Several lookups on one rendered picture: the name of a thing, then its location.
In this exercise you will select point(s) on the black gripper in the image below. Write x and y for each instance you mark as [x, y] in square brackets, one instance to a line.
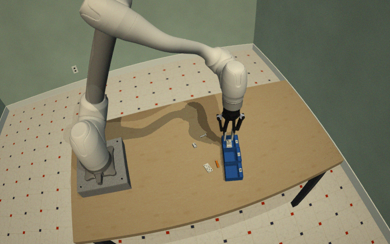
[235, 115]

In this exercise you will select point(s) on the blue rack of labelled bins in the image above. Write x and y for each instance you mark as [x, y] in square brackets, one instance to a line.
[232, 154]

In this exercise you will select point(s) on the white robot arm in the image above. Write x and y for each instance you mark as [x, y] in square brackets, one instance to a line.
[114, 19]

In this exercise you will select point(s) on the white domino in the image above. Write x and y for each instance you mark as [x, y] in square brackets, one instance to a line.
[208, 168]
[228, 142]

